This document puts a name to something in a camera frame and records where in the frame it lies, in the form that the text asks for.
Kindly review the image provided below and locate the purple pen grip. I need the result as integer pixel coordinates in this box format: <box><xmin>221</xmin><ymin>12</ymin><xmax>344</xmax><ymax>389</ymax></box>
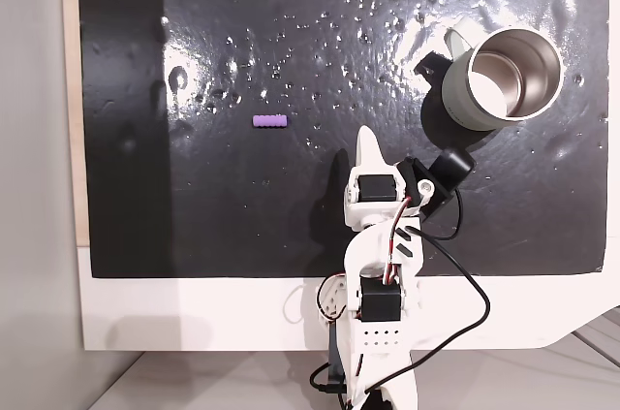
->
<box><xmin>252</xmin><ymin>113</ymin><xmax>288</xmax><ymax>130</ymax></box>

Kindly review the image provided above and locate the black mat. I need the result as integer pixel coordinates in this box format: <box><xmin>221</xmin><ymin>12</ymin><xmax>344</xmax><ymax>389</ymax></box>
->
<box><xmin>77</xmin><ymin>0</ymin><xmax>610</xmax><ymax>279</ymax></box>

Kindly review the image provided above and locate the pale green steel mug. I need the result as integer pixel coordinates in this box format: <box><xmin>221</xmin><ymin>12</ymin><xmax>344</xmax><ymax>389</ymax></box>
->
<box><xmin>439</xmin><ymin>16</ymin><xmax>566</xmax><ymax>133</ymax></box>

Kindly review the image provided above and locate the red white servo wire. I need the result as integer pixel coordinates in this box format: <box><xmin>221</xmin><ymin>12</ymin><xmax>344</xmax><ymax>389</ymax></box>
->
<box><xmin>382</xmin><ymin>196</ymin><xmax>414</xmax><ymax>286</ymax></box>

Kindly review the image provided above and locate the black camera box with mount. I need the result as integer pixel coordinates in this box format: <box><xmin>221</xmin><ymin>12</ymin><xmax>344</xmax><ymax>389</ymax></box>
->
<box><xmin>396</xmin><ymin>147</ymin><xmax>479</xmax><ymax>221</ymax></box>

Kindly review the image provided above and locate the thin white cable loop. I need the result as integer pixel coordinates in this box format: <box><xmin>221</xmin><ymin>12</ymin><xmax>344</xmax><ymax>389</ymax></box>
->
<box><xmin>282</xmin><ymin>283</ymin><xmax>311</xmax><ymax>327</ymax></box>

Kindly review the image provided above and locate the black camera cable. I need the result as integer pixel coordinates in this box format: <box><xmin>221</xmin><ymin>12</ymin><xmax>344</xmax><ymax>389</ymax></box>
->
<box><xmin>309</xmin><ymin>189</ymin><xmax>491</xmax><ymax>399</ymax></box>

